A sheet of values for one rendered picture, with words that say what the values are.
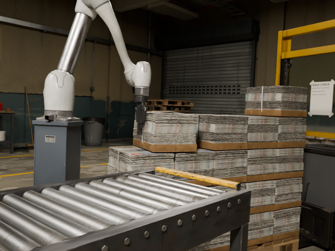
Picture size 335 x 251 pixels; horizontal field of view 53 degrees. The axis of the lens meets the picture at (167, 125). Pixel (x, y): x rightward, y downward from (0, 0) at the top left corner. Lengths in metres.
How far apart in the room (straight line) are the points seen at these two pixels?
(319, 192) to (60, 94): 2.32
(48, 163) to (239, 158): 1.22
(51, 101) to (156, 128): 0.59
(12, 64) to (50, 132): 6.83
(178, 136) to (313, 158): 1.58
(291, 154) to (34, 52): 7.26
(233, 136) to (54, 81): 1.16
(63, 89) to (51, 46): 7.28
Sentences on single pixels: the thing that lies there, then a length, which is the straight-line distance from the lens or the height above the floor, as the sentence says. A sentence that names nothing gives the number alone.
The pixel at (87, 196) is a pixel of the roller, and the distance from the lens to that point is 1.15.
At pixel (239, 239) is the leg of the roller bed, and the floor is 0.63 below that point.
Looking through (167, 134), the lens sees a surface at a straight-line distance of 1.97.
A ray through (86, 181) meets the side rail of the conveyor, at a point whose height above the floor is 0.80.
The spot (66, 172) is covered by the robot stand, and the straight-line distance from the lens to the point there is 1.89.
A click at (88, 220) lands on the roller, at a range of 0.93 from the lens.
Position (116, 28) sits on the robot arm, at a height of 1.55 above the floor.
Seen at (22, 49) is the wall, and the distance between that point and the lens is 8.80.
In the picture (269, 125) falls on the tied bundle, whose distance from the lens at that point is 2.49.
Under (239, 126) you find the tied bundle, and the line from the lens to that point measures 2.29.
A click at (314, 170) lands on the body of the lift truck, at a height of 0.60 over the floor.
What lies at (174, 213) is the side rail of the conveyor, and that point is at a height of 0.80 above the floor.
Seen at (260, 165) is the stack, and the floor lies 0.72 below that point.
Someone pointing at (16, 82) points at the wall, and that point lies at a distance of 8.68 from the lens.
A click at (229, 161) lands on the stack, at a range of 2.28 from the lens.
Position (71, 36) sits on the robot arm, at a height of 1.50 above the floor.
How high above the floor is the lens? 1.09
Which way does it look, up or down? 3 degrees down
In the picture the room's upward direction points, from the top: 2 degrees clockwise
